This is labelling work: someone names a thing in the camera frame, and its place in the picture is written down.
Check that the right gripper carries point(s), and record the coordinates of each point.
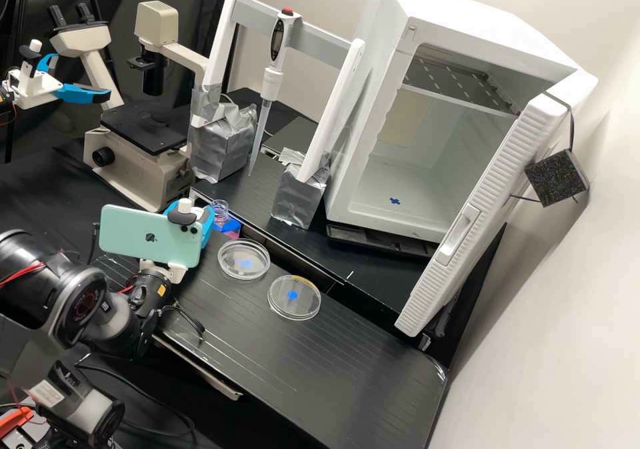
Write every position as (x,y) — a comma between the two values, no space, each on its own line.
(172,272)

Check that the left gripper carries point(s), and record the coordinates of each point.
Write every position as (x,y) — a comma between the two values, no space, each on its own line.
(32,87)

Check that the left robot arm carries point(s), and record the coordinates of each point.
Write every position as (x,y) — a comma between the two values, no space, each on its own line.
(4,96)

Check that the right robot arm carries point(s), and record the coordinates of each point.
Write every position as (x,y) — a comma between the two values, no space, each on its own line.
(55,289)

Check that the small bottle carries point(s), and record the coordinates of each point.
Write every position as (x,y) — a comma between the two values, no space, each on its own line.
(221,211)

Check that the blue bottle holder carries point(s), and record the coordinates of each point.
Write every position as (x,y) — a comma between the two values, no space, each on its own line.
(231,227)

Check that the petri dish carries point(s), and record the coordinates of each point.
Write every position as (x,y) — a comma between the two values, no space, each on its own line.
(235,261)

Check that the cream microscope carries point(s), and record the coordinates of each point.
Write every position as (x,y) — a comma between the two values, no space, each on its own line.
(135,164)

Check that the petri dish lid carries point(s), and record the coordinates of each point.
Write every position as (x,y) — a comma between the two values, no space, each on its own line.
(305,304)

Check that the white pipette stand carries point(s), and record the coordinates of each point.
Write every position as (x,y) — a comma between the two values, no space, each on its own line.
(330,114)

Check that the pipette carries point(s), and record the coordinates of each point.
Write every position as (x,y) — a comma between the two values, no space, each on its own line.
(279,39)

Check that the white incubator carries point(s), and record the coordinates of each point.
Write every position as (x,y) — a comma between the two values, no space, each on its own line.
(400,34)

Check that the incubator door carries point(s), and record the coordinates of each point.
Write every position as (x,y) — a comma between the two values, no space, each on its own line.
(480,219)

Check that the right wrist camera phone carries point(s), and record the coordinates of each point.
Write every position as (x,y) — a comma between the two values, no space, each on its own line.
(145,234)

